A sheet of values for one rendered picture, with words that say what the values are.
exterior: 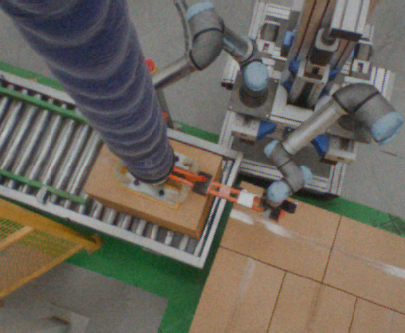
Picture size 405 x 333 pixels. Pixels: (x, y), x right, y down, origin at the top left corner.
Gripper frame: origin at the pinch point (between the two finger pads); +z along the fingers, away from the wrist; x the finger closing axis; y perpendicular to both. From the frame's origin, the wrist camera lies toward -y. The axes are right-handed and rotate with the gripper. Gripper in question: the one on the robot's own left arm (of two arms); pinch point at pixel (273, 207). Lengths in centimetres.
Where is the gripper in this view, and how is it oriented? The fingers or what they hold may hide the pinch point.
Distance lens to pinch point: 222.3
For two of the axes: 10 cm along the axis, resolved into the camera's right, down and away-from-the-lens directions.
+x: -3.5, 9.1, -2.4
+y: -9.4, -3.3, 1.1
